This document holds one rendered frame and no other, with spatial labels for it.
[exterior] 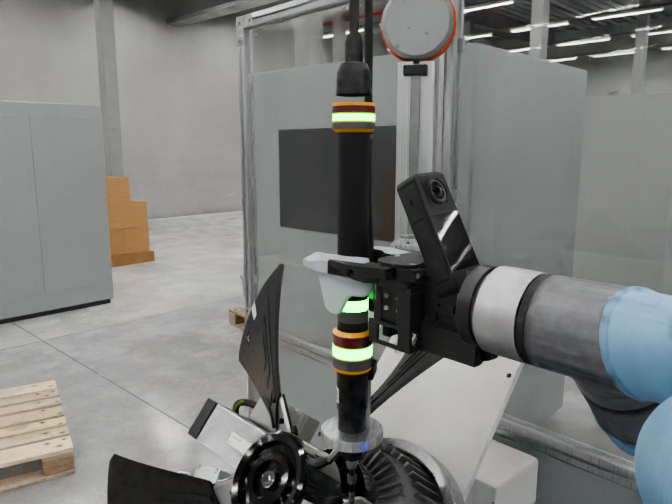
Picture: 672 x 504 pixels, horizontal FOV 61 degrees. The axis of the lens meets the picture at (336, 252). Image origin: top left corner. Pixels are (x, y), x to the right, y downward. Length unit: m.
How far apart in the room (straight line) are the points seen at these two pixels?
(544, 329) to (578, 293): 0.04
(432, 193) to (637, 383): 0.22
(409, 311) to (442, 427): 0.47
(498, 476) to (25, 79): 12.59
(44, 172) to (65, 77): 7.47
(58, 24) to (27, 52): 0.88
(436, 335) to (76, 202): 5.89
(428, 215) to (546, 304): 0.13
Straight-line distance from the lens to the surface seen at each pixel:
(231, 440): 1.08
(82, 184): 6.33
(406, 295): 0.52
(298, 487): 0.72
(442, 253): 0.51
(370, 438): 0.66
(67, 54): 13.63
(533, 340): 0.46
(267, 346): 0.90
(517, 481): 1.31
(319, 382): 1.88
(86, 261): 6.41
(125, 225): 8.73
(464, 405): 0.97
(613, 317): 0.43
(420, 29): 1.31
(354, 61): 0.60
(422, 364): 0.69
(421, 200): 0.51
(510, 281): 0.48
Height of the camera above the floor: 1.62
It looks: 10 degrees down
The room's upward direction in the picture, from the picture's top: straight up
